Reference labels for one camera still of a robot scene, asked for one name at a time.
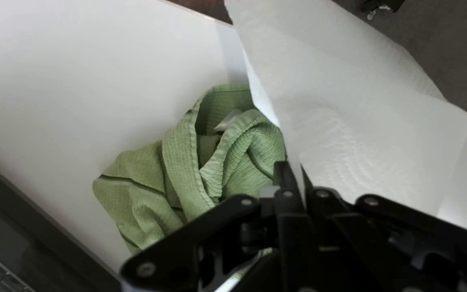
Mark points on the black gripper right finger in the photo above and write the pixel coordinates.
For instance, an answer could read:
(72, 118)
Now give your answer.
(395, 247)

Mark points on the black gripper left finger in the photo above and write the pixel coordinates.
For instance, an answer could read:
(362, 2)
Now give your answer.
(267, 242)

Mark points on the torn paper towel sheet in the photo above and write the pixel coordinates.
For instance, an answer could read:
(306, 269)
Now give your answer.
(357, 112)

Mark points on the green towel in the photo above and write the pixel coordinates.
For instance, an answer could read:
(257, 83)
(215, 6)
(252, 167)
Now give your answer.
(223, 146)

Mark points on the black table base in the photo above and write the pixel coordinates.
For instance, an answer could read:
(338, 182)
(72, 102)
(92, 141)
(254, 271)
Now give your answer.
(370, 8)

